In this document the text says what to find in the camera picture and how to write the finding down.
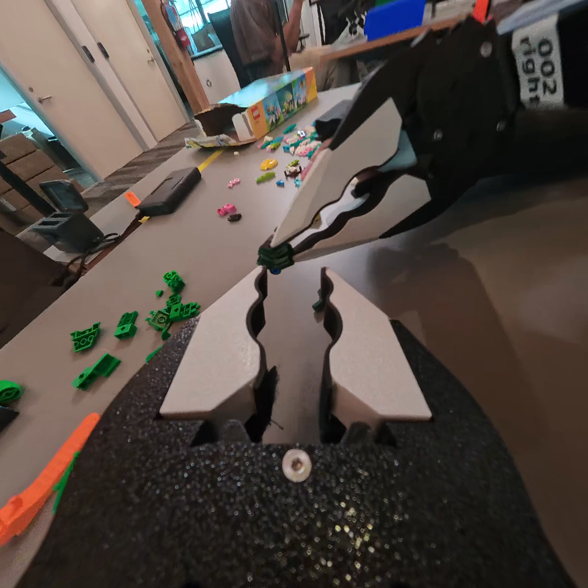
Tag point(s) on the black rectangular case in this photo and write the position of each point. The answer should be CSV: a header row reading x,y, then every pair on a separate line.
x,y
170,190

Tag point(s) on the yellow tape strip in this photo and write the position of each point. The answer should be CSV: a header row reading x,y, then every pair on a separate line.
x,y
211,160

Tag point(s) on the pile of green bricks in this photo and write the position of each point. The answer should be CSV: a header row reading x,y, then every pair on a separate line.
x,y
138,321

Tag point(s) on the green round brick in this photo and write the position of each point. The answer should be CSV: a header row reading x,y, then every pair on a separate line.
x,y
9,393

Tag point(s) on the wooden column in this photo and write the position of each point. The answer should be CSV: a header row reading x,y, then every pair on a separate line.
x,y
174,69

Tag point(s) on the orange brick separator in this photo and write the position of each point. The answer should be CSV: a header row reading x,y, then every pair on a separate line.
x,y
50,482

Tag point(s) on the red fire extinguisher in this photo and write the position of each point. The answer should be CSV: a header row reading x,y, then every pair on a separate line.
x,y
177,23

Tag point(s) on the pink brick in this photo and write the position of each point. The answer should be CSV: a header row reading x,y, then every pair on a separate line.
x,y
225,210

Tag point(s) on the small black brick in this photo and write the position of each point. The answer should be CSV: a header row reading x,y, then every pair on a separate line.
x,y
234,217

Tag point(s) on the thin green stem piece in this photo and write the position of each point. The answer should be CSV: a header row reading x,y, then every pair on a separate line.
x,y
64,482

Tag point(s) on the black office chair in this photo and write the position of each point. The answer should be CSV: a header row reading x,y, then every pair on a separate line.
x,y
223,41

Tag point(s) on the blue plastic bin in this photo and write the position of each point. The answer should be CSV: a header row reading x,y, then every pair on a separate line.
x,y
395,18

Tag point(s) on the white door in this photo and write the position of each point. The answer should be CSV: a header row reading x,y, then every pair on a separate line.
x,y
133,69
55,69

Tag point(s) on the grey desk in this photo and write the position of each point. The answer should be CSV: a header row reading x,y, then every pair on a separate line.
x,y
206,239

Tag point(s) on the cardboard box stack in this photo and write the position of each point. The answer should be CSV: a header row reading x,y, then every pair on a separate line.
x,y
27,160

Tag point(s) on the thick black printed box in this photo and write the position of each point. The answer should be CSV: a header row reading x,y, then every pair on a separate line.
x,y
7,418

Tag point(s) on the dark green brick assembly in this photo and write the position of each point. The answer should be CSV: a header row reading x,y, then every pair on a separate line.
x,y
275,257

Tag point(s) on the pile of colourful bricks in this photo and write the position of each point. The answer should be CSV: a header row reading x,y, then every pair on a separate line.
x,y
294,142

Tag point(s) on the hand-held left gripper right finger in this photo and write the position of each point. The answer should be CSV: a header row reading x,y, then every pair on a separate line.
x,y
381,363

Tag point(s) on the small orange item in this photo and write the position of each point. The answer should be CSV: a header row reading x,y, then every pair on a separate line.
x,y
132,199

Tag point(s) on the dark grey battery charger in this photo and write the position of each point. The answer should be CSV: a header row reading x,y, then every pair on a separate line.
x,y
69,220

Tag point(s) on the dark brown cardboard box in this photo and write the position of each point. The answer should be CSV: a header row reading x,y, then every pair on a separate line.
x,y
23,285

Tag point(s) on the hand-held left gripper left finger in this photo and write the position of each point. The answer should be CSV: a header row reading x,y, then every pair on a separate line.
x,y
216,358

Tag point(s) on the colourful toy brick box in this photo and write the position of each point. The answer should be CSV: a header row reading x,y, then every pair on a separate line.
x,y
275,101

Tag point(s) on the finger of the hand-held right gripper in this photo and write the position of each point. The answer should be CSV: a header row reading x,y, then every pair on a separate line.
x,y
390,206
340,160

